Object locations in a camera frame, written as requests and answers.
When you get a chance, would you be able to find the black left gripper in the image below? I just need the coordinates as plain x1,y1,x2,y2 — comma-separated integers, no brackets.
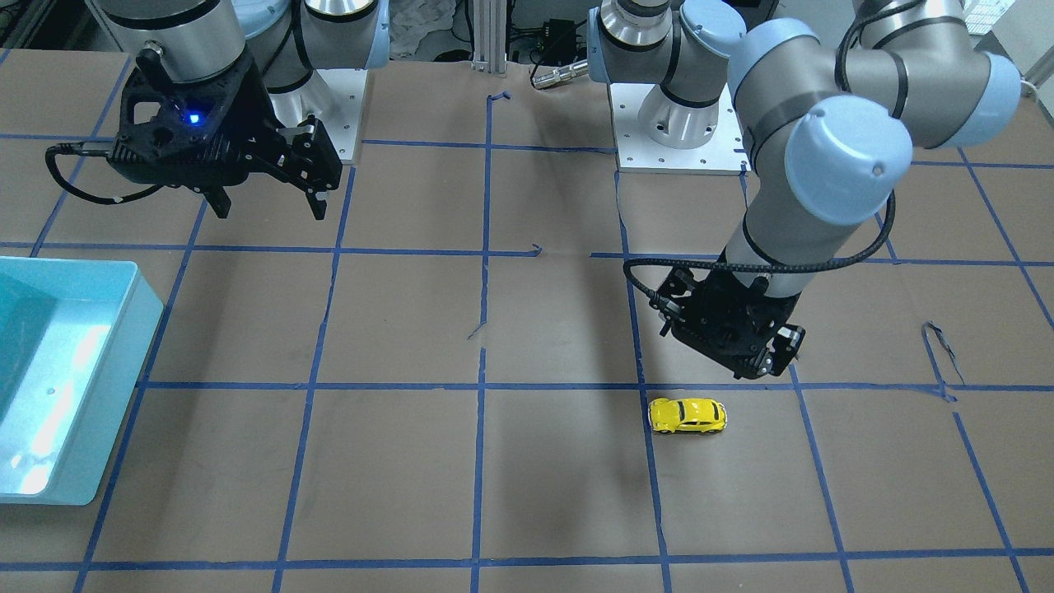
658,266,805,380

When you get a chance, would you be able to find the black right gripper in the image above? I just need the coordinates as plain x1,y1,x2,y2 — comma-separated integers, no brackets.
110,50,343,221

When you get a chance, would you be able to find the yellow beetle toy car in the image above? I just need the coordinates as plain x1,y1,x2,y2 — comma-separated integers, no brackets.
648,398,727,434

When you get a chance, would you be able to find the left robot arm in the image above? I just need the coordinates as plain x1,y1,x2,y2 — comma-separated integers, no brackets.
587,1,1023,380

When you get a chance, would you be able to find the light blue plastic bin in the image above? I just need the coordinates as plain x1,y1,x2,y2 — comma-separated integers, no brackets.
1,256,163,506

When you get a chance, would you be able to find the brown paper table cover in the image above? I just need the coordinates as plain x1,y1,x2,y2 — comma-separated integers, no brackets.
1,50,1053,592

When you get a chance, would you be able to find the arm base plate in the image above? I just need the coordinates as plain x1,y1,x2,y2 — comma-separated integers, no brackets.
609,83,752,175
270,70,370,166

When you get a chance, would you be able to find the aluminium frame post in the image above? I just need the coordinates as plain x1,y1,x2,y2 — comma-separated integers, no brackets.
466,0,509,77

